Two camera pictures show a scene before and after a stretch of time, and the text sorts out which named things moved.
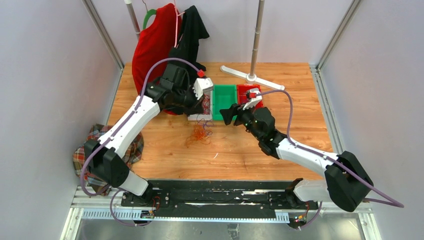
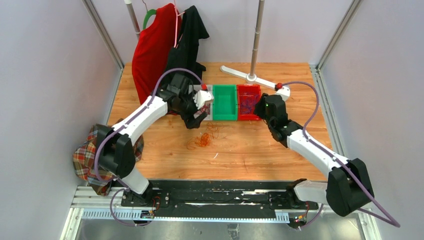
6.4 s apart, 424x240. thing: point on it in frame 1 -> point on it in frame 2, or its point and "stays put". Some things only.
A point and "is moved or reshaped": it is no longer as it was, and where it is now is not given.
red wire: x=206 y=104 stays put
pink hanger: x=177 y=43 stays put
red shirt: x=154 y=44 stays put
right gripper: x=234 y=110 -> x=260 y=106
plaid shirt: x=96 y=132 stays put
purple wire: x=206 y=123 is moved or reshaped
